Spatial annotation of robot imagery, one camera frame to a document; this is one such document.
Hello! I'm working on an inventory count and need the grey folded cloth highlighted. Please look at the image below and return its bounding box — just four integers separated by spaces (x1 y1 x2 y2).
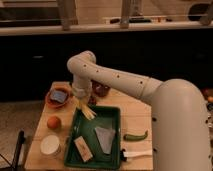
95 127 115 155

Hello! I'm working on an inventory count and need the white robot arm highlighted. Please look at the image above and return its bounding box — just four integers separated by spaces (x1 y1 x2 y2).
67 51 212 171

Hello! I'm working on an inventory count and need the wooden block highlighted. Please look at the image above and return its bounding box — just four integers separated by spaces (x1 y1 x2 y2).
74 136 93 162

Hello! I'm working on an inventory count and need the brown cookie pile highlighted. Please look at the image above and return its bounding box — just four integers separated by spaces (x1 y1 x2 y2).
88 95 97 105

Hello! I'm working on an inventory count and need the white handled brush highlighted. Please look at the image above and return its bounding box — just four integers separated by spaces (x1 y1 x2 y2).
120 149 152 161

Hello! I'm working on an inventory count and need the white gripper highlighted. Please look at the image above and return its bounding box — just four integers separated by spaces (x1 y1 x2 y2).
72 78 92 99

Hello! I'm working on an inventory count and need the green chili pepper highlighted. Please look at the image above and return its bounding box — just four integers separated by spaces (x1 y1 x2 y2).
123 131 148 142

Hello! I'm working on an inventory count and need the orange fruit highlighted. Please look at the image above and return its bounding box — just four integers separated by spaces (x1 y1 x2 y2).
47 116 61 130

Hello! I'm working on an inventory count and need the blue sponge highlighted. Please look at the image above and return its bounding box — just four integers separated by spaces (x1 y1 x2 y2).
50 90 67 103

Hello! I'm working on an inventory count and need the dark red bowl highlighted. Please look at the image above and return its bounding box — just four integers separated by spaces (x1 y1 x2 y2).
92 81 110 97

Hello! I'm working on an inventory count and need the yellow banana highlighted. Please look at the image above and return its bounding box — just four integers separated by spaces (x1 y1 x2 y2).
77 98 96 120

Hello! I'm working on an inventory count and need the black chair frame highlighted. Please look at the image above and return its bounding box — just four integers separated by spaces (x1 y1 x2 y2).
0 130 25 171

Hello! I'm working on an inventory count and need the green plastic tray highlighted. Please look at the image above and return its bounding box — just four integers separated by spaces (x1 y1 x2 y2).
64 106 121 170

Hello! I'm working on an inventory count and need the white paper cup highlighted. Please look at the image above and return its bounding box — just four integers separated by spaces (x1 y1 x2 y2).
40 135 61 156

